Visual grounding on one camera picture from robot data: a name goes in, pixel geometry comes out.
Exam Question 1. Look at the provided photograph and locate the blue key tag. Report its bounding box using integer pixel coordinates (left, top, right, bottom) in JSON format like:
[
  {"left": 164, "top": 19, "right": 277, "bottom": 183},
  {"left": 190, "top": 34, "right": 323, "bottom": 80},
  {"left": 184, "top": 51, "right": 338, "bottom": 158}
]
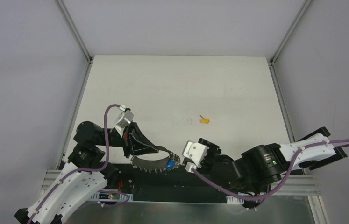
[{"left": 165, "top": 160, "right": 177, "bottom": 170}]

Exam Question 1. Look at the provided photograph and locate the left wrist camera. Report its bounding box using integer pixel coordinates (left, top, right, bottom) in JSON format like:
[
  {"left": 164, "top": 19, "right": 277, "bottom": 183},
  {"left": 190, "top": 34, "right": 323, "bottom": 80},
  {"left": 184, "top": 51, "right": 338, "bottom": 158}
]
[{"left": 114, "top": 105, "right": 134, "bottom": 136}]

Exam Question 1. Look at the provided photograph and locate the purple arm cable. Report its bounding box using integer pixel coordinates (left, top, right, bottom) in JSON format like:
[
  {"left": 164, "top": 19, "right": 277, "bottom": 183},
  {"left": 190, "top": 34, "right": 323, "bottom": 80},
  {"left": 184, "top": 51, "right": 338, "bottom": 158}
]
[
  {"left": 25, "top": 104, "right": 131, "bottom": 224},
  {"left": 191, "top": 139, "right": 349, "bottom": 206}
]

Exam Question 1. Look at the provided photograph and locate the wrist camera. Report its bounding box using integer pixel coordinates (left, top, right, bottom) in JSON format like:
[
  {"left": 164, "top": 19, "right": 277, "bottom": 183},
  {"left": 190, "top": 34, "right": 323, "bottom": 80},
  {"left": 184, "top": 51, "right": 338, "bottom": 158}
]
[
  {"left": 182, "top": 141, "right": 208, "bottom": 173},
  {"left": 114, "top": 105, "right": 134, "bottom": 136}
]

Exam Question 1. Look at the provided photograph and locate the metal base plate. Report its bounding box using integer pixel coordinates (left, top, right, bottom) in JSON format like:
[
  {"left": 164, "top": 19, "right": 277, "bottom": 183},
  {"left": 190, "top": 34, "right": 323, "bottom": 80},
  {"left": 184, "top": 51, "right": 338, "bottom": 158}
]
[{"left": 67, "top": 196, "right": 315, "bottom": 224}]

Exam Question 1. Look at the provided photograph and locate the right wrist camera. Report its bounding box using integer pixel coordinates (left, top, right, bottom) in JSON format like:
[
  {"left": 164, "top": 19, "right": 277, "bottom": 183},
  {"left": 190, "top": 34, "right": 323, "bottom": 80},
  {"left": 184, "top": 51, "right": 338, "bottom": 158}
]
[{"left": 182, "top": 141, "right": 208, "bottom": 173}]

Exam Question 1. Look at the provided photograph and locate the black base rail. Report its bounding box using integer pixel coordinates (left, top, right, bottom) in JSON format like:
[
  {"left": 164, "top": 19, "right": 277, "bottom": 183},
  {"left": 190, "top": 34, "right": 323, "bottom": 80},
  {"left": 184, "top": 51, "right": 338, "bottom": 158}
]
[{"left": 58, "top": 162, "right": 271, "bottom": 205}]

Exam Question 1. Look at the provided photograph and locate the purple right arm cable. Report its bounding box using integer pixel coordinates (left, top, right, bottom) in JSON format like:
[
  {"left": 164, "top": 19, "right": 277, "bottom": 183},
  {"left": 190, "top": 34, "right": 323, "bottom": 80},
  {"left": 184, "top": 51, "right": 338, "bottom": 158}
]
[{"left": 191, "top": 139, "right": 349, "bottom": 206}]

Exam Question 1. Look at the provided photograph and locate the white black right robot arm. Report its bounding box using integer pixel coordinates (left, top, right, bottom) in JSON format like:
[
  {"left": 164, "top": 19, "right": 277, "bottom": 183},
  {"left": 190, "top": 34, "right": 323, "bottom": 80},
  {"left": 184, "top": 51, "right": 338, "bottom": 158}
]
[{"left": 187, "top": 127, "right": 347, "bottom": 195}]

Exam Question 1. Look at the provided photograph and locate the large steel keyring plate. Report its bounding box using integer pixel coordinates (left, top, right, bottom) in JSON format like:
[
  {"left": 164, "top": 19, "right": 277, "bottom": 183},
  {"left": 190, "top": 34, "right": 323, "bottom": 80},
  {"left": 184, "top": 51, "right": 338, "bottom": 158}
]
[{"left": 131, "top": 146, "right": 181, "bottom": 173}]

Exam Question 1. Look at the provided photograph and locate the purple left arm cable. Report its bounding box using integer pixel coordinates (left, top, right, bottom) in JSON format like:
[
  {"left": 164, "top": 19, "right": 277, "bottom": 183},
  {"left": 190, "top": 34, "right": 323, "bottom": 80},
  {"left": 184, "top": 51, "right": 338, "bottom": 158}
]
[{"left": 25, "top": 104, "right": 131, "bottom": 224}]

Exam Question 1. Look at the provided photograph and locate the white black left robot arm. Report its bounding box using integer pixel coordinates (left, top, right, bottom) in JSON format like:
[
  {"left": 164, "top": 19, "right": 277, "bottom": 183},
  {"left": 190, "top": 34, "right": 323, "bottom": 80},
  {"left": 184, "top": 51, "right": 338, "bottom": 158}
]
[{"left": 14, "top": 121, "right": 162, "bottom": 224}]

